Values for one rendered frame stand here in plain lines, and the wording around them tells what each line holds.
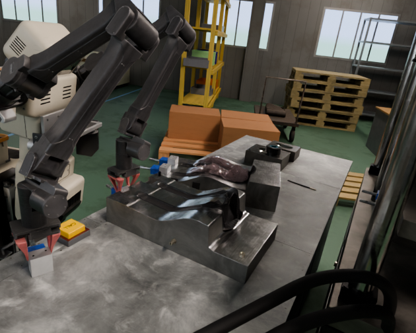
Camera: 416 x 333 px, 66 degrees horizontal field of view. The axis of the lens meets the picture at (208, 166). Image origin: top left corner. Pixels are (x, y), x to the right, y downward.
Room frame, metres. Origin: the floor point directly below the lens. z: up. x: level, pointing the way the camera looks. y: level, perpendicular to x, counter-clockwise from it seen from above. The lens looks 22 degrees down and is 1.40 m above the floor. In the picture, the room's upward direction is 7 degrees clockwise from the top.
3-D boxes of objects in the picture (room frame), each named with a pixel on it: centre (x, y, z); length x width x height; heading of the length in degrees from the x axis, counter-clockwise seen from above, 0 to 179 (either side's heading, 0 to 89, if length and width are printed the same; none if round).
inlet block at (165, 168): (1.26, 0.23, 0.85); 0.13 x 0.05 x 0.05; 81
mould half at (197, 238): (0.91, 0.03, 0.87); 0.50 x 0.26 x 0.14; 63
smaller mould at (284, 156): (1.64, -0.31, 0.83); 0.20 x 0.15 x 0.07; 63
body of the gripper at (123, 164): (1.06, 0.30, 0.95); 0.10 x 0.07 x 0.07; 146
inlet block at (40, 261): (0.69, 0.43, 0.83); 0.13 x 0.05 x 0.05; 40
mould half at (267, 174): (1.27, -0.05, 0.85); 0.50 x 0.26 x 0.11; 81
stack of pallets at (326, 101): (6.67, -2.13, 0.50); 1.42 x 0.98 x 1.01; 84
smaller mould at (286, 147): (1.81, -0.43, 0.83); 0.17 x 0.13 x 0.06; 63
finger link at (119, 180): (1.05, 0.31, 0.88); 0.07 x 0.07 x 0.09; 56
